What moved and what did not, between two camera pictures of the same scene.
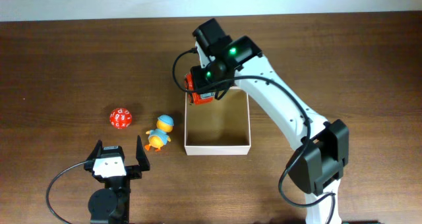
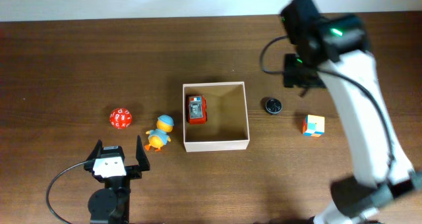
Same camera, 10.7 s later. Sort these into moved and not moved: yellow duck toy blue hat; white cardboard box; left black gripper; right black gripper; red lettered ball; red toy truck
Moved: right black gripper; red toy truck
Not moved: yellow duck toy blue hat; red lettered ball; white cardboard box; left black gripper
